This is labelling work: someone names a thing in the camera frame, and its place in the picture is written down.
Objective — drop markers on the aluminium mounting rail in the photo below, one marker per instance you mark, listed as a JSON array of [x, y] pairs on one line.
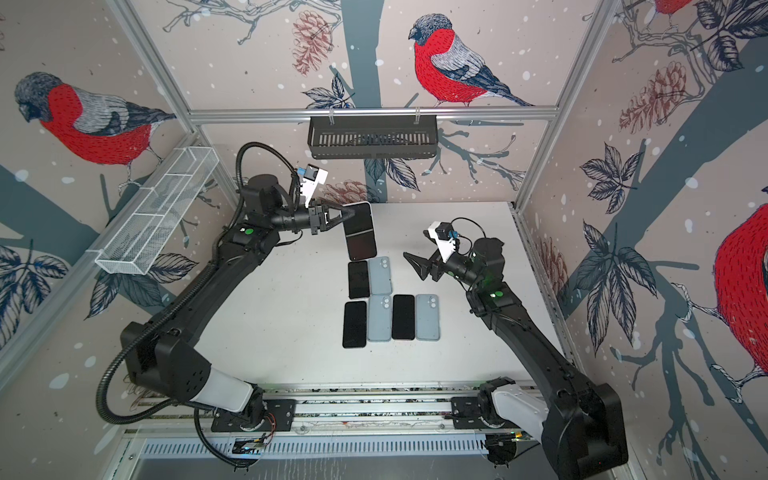
[[333, 409]]

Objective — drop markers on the white wire mesh basket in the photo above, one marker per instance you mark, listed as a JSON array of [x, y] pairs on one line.
[[143, 235]]

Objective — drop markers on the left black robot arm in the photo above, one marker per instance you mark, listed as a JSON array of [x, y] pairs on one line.
[[160, 355]]

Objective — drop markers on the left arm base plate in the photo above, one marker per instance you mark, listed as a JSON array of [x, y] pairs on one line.
[[267, 416]]

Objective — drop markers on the black hanging basket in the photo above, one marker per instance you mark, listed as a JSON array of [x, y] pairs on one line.
[[373, 137]]

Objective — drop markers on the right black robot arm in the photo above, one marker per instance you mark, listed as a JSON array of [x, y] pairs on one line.
[[572, 453]]

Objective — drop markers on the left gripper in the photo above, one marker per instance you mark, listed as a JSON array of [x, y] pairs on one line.
[[319, 217]]

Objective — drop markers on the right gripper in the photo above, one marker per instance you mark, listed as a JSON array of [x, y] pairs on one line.
[[424, 267]]

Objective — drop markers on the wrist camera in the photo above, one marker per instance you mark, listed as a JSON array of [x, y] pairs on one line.
[[310, 178], [450, 247]]

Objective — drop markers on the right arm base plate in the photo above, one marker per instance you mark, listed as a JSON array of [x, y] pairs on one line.
[[466, 414]]

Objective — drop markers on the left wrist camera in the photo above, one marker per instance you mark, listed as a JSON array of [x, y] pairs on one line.
[[310, 178]]

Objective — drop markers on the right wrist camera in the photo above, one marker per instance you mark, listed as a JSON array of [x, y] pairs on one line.
[[450, 247]]

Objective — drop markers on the light-blue case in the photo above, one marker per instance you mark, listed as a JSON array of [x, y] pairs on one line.
[[380, 280], [379, 318], [427, 317]]

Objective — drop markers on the black phone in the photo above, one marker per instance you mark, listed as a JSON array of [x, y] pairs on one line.
[[359, 233], [358, 280], [403, 317]]

